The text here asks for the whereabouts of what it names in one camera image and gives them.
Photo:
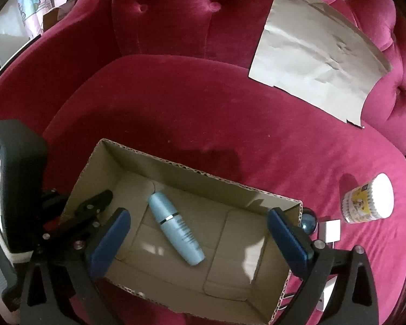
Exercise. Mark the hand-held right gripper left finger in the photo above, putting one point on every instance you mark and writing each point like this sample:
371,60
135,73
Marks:
111,240

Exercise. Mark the round blue tin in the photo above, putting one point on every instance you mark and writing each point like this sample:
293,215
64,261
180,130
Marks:
309,221

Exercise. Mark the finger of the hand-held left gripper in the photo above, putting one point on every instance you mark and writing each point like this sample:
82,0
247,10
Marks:
52,201
93,204

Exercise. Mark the light blue cosmetic bottle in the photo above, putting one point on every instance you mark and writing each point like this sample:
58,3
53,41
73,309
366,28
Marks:
176,228

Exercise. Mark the small brown cardboard carton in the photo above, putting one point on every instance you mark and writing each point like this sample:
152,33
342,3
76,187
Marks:
54,18

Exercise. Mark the white rectangular power bank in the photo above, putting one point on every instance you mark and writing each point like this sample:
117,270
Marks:
326,293

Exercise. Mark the white charger plug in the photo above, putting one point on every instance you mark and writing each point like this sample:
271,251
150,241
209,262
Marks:
331,231

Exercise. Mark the cardboard box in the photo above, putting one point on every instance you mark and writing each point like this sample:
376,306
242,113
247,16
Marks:
223,240

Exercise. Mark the red velvet tufted sofa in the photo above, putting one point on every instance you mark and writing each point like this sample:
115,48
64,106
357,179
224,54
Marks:
172,13

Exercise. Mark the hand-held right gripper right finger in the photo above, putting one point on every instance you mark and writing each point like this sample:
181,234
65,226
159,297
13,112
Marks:
291,243

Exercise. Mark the printed cartoon curtain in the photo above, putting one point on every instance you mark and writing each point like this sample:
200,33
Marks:
33,3

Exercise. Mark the brown paper sheet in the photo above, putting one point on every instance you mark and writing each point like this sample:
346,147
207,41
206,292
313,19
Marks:
311,50

